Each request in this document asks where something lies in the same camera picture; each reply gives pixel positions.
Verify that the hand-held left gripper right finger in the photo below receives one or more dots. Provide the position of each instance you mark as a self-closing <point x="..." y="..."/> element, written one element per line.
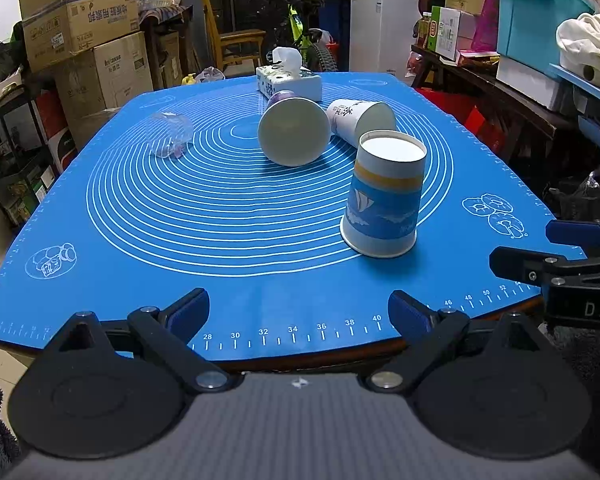
<point x="409" y="312"/>

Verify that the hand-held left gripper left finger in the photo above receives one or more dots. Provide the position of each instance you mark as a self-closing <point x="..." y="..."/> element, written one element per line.
<point x="190" y="312"/>

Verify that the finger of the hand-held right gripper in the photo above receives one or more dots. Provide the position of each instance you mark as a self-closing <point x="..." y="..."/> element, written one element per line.
<point x="517" y="262"/>
<point x="572" y="232"/>

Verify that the white purple paper cup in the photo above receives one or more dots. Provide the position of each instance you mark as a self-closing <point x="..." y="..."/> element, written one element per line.
<point x="294" y="132"/>

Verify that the blue sailboat paper cup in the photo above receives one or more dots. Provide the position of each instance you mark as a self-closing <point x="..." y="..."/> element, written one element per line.
<point x="385" y="200"/>

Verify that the clear plastic cup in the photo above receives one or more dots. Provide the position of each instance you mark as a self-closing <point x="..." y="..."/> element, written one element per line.
<point x="172" y="132"/>

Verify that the white printed paper cup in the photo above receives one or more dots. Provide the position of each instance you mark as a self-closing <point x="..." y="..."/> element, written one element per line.
<point x="347" y="117"/>

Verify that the black plastic bag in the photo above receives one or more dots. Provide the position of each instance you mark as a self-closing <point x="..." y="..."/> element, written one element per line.
<point x="585" y="195"/>

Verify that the blue silicone baking mat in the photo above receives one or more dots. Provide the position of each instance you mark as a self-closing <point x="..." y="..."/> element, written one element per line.
<point x="230" y="240"/>

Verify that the light blue plastic tray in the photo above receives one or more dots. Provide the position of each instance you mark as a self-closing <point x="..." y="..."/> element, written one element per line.
<point x="595" y="92"/>

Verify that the dark wooden side table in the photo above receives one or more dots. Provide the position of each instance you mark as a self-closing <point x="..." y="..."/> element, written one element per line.
<point x="510" y="105"/>

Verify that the white paper roll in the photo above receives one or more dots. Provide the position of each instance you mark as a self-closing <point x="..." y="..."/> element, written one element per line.
<point x="591" y="74"/>

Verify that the white foam box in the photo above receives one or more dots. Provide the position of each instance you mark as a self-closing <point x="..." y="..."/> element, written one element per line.
<point x="525" y="80"/>

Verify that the white crumpled cloth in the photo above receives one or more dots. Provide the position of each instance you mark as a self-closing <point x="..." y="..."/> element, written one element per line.
<point x="587" y="35"/>

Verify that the teal plastic storage bin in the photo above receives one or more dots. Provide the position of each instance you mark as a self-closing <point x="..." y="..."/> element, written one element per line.
<point x="530" y="25"/>

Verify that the pink bag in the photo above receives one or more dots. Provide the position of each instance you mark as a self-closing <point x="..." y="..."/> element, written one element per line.
<point x="487" y="22"/>

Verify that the red box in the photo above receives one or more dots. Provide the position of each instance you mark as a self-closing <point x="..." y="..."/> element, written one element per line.
<point x="55" y="130"/>

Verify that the black metal rack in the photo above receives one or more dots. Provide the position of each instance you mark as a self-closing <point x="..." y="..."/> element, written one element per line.
<point x="10" y="160"/>

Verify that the green white carton box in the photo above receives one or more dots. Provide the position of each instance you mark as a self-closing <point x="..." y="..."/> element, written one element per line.
<point x="442" y="32"/>

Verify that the clear plastic bag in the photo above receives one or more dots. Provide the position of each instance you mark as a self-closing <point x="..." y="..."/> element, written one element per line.
<point x="209" y="74"/>

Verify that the white blue tissue box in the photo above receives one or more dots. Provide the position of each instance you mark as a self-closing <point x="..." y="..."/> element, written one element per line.
<point x="290" y="82"/>

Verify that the large brown cardboard box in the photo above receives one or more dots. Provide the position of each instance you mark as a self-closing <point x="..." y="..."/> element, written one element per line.
<point x="115" y="67"/>

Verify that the white chest freezer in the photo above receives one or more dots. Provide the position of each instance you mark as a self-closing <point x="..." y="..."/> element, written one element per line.
<point x="380" y="25"/>

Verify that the wooden chair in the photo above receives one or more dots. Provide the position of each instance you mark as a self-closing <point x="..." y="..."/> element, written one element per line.
<point x="240" y="40"/>

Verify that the yellow black bicycle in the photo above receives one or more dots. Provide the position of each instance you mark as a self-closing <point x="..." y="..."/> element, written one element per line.
<point x="300" y="35"/>

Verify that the open brown cardboard box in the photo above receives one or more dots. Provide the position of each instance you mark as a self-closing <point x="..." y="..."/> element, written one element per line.
<point x="75" y="20"/>

